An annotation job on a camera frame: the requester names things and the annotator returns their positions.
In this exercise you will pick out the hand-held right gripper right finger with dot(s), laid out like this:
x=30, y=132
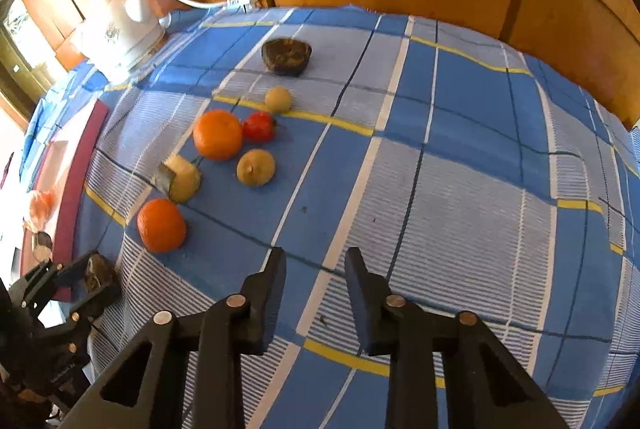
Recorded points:
x=362, y=309

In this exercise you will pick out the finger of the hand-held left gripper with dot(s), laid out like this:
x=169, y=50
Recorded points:
x=95, y=304
x=75, y=271

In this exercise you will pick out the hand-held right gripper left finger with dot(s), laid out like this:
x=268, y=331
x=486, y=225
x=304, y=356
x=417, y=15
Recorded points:
x=267, y=309

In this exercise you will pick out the dark round fruit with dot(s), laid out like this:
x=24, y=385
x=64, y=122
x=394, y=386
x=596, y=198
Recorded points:
x=101, y=271

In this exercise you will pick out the orange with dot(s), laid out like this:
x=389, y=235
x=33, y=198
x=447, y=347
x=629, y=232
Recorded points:
x=161, y=226
x=218, y=135

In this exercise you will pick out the white tray with pink rim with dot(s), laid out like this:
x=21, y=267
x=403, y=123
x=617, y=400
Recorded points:
x=80, y=159

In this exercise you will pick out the pear with gold foil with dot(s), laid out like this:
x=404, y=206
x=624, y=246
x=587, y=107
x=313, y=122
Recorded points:
x=182, y=179

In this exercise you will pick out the red tomato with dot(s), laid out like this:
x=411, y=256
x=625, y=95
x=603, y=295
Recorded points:
x=259, y=127

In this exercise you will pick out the small tan round fruit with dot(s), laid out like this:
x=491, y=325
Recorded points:
x=278, y=100

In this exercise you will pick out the small dark round thing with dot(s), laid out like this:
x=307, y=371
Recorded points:
x=42, y=246

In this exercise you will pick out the orange net bag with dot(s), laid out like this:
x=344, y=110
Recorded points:
x=41, y=206

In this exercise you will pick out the blue checked tablecloth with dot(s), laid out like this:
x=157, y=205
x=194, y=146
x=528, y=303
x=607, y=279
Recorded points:
x=450, y=159

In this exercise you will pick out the white ceramic electric kettle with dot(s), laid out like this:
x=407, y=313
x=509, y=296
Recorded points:
x=115, y=39

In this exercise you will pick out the window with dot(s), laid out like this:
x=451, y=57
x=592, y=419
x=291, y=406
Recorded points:
x=20, y=39

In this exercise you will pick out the dark brown wrinkled fruit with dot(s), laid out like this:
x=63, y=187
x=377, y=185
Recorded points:
x=286, y=56

